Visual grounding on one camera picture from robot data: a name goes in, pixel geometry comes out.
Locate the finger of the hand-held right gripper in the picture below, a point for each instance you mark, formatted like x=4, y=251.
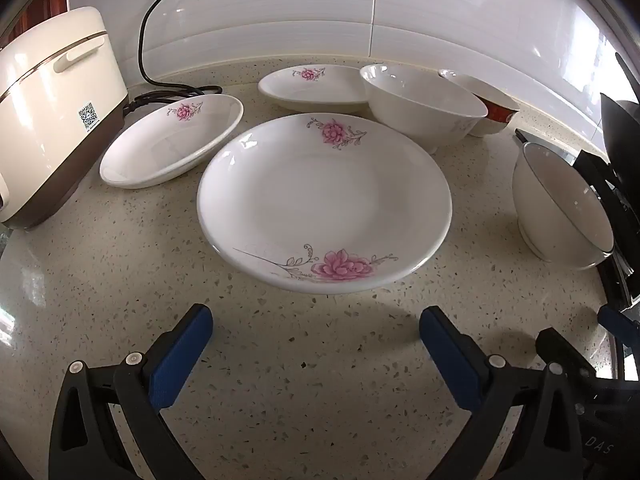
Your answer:
x=617, y=322
x=560, y=347

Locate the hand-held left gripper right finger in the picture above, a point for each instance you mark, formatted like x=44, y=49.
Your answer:
x=450, y=355

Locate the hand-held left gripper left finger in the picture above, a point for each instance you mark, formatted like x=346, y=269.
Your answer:
x=180, y=355

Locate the white bowl with thin rim line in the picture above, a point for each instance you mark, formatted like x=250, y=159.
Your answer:
x=550, y=195

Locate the large floral white plate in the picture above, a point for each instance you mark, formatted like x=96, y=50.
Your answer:
x=325, y=200

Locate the small floral white plate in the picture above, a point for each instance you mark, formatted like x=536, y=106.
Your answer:
x=165, y=150
x=310, y=91

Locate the red and white bowl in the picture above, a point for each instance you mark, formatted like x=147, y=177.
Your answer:
x=495, y=112

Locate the plain white bowl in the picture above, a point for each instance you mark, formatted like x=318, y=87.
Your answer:
x=415, y=110

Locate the black pan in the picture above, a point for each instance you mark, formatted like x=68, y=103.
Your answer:
x=622, y=125

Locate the cream rice cooker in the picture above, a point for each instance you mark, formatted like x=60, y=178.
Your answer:
x=50, y=85

